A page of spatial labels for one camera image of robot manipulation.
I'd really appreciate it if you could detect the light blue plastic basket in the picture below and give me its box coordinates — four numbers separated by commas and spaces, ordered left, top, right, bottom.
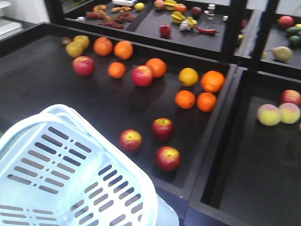
0, 104, 180, 226

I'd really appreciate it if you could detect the red apple lower left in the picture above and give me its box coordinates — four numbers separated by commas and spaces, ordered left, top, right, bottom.
152, 118, 174, 142

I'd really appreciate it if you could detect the red apple front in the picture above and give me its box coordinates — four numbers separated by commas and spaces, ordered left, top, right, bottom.
119, 129, 143, 153

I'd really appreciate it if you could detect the small orange left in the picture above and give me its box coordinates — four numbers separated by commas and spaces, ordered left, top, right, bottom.
174, 90, 196, 109

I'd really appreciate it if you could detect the small orange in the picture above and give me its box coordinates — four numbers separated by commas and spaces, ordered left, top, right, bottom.
174, 90, 196, 109
196, 92, 217, 113

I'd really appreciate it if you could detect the red apple middle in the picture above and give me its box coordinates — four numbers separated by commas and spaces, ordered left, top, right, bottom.
132, 65, 154, 88

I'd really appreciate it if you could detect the large orange grapefruit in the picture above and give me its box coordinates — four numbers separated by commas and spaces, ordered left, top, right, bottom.
145, 58, 167, 78

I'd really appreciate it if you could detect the red apple bottom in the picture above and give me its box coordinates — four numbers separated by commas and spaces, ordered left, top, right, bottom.
155, 146, 181, 172

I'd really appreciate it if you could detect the yellow round citrus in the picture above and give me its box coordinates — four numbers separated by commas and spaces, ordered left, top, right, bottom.
178, 68, 199, 87

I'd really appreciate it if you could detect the small orange mandarin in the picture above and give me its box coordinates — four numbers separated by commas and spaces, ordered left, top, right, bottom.
107, 62, 127, 79

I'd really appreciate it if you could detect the small orange right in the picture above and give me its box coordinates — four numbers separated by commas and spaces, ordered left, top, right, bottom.
196, 92, 217, 113

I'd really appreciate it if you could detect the black wooden produce stand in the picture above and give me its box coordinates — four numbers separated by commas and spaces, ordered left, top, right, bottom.
0, 0, 301, 226

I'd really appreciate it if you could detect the orange with knob right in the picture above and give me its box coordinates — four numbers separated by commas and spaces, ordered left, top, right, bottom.
113, 40, 134, 60

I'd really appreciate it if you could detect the orange with knob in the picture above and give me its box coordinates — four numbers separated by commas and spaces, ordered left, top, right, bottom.
113, 40, 134, 60
93, 37, 113, 56

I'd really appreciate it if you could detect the bright orange knobbed orange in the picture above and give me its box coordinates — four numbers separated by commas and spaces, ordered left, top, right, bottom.
200, 71, 226, 93

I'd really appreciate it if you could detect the red apple far left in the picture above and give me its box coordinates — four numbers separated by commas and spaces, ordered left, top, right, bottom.
72, 56, 95, 77

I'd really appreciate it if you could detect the orange with knob left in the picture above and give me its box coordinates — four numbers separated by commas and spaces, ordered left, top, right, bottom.
93, 37, 113, 56

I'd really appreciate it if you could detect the dark red bell pepper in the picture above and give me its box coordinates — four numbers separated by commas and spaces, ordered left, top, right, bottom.
159, 24, 171, 39

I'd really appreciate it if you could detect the white garlic bulb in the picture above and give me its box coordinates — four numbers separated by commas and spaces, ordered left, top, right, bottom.
179, 20, 190, 32

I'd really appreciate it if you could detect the yellow pear-apple rear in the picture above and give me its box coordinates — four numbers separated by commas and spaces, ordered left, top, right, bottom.
73, 35, 90, 49

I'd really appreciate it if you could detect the yellow pear-apple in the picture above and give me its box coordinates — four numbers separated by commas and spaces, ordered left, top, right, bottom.
73, 35, 90, 49
65, 42, 85, 58

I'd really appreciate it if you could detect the yellow starfruit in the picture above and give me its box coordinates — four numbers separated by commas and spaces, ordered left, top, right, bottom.
171, 11, 186, 24

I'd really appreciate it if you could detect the yellow pear-apple front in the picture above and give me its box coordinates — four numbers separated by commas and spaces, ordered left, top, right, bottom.
65, 42, 85, 58

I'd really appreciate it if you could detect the red chili pepper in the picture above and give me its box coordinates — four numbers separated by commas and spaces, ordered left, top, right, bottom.
194, 26, 219, 35

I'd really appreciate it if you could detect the brown mushroom cap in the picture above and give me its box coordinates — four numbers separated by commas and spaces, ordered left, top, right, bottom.
61, 37, 72, 45

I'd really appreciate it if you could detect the pink-green peach left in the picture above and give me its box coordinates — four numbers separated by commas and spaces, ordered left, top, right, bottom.
257, 104, 282, 126

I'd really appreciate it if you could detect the pink-green peach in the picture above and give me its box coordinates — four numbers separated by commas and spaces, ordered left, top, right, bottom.
257, 104, 282, 126
278, 103, 301, 124

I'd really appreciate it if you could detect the pink-green peach right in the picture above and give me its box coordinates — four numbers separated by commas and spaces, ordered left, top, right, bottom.
278, 103, 301, 124

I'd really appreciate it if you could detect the red apple by peaches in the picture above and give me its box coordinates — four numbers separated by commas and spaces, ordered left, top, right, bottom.
280, 89, 301, 106

